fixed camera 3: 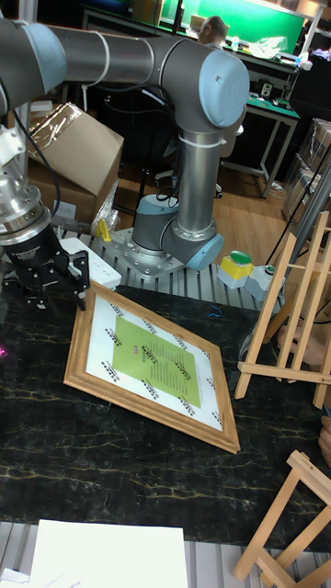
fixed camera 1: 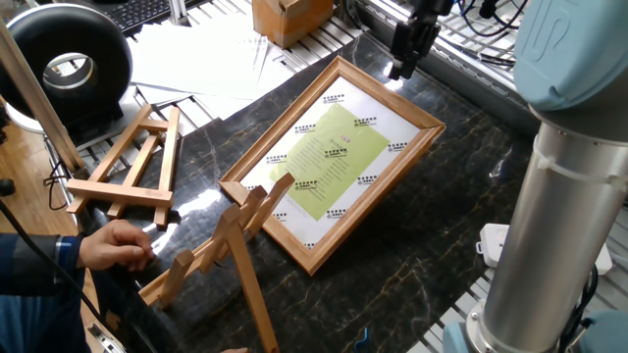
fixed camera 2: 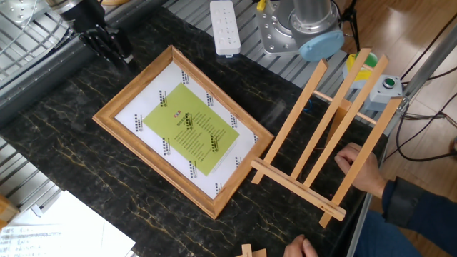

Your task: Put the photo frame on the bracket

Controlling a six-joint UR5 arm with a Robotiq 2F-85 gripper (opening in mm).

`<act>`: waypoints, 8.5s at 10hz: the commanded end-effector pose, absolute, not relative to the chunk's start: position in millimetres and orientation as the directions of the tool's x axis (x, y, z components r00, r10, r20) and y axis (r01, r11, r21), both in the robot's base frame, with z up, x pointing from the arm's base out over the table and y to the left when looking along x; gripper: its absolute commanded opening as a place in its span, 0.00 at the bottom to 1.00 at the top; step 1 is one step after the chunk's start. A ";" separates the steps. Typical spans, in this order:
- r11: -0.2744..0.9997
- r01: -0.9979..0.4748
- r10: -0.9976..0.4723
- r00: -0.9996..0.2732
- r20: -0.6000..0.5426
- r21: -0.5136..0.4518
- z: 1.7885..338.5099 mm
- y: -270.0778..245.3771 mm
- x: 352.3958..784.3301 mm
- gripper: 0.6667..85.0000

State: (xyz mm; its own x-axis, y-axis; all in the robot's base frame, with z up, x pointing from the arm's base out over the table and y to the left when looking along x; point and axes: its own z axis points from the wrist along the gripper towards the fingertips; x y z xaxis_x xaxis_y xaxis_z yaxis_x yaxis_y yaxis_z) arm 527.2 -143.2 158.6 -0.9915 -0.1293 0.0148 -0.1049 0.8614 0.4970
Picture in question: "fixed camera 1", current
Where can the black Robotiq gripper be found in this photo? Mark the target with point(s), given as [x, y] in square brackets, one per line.
[432, 10]

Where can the white paper stack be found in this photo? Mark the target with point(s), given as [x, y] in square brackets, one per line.
[206, 59]

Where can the small cardboard box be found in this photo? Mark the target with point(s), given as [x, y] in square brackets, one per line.
[289, 19]

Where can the small wooden block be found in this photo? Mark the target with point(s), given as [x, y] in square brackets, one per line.
[122, 192]

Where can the tan slanted support bar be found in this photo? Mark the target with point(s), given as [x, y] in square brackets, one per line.
[44, 98]

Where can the person's right hand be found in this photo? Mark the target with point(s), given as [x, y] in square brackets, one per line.
[118, 245]

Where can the black computer keyboard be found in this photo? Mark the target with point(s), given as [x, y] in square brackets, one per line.
[142, 12]

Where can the white power strip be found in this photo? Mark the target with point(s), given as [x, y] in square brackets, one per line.
[490, 242]

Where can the wooden tabletop easel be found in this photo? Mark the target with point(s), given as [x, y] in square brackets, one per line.
[250, 289]

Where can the right forearm dark blue sleeve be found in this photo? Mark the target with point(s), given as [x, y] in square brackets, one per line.
[34, 265]

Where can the wooden photo frame green print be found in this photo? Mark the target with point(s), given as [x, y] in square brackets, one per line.
[338, 152]

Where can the silver grey UR5 robot arm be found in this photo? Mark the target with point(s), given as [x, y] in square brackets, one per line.
[554, 220]

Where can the blue jeans leg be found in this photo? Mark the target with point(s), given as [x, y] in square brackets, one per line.
[34, 323]

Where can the person's left hand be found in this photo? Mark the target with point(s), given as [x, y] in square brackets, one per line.
[236, 350]

